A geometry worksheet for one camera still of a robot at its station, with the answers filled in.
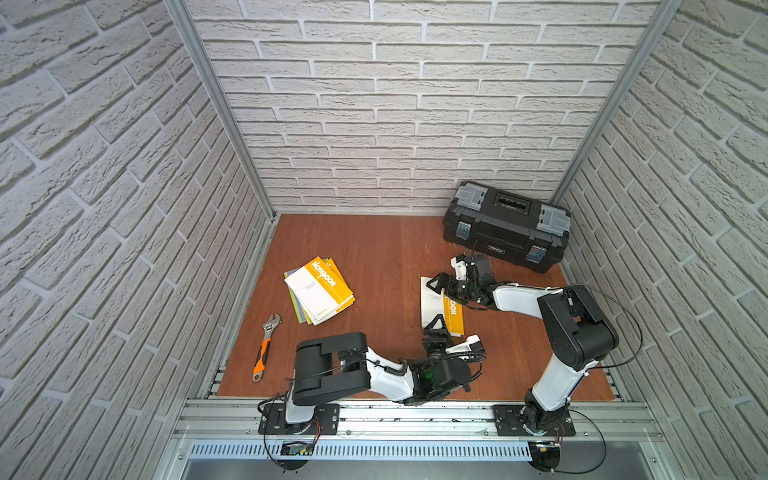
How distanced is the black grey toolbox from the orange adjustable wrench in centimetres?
66

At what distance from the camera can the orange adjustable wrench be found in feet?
2.71

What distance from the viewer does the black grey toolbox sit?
0.94m
